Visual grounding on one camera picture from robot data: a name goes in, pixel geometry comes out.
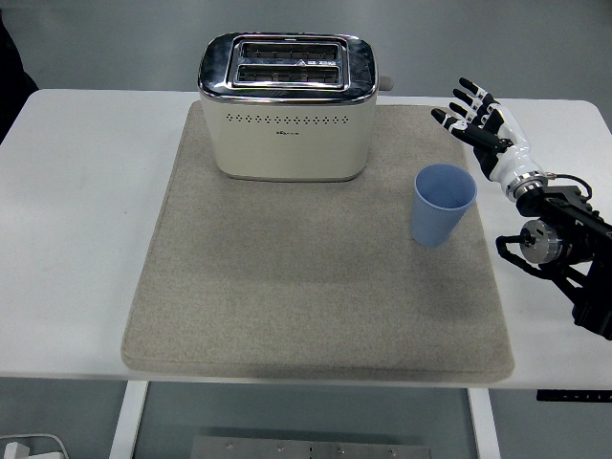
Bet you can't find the white table leg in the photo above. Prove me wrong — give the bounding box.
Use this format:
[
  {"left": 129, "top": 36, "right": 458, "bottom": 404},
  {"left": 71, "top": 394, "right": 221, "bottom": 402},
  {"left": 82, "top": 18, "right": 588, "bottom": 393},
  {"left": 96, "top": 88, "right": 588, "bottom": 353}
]
[
  {"left": 467, "top": 387, "right": 502, "bottom": 459},
  {"left": 108, "top": 381, "right": 150, "bottom": 459}
]

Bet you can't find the white box with cable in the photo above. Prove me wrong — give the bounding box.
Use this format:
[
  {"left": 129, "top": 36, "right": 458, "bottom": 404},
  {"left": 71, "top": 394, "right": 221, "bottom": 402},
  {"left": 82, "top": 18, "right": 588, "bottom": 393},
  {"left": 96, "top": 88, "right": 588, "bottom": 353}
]
[{"left": 0, "top": 432, "right": 69, "bottom": 459}]

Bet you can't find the beige fabric mat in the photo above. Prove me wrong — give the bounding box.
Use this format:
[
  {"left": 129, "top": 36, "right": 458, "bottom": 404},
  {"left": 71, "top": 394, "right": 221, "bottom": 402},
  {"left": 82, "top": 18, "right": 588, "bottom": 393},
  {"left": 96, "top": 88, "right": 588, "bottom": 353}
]
[{"left": 120, "top": 102, "right": 516, "bottom": 384}]

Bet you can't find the light blue ribbed cup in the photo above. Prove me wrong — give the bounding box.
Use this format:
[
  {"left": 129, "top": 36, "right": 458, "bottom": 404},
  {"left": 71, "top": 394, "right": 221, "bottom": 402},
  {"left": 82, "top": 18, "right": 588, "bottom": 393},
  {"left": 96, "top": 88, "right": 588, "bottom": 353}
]
[{"left": 409, "top": 163, "right": 478, "bottom": 249}]

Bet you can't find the black table control panel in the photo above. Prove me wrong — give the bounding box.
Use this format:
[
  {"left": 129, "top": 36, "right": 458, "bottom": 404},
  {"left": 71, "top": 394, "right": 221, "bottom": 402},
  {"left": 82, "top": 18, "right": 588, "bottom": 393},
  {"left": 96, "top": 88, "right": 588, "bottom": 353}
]
[{"left": 535, "top": 389, "right": 612, "bottom": 403}]

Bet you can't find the grey metal plate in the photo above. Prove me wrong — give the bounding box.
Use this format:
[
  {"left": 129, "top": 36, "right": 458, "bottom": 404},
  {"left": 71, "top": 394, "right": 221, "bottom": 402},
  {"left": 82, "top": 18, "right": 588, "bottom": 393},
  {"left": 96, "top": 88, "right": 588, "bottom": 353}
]
[{"left": 189, "top": 434, "right": 434, "bottom": 459}]

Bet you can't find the cream and chrome toaster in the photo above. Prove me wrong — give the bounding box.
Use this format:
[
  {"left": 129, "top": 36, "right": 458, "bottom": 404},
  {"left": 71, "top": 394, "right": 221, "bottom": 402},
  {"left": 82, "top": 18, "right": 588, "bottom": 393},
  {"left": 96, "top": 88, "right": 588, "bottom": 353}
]
[{"left": 197, "top": 32, "right": 397, "bottom": 184}]

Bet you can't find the white and black hand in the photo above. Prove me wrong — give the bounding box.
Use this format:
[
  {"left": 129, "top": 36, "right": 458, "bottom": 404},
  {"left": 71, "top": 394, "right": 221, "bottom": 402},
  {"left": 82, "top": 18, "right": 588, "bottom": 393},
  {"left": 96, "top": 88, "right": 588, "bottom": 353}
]
[{"left": 430, "top": 76, "right": 547, "bottom": 186}]

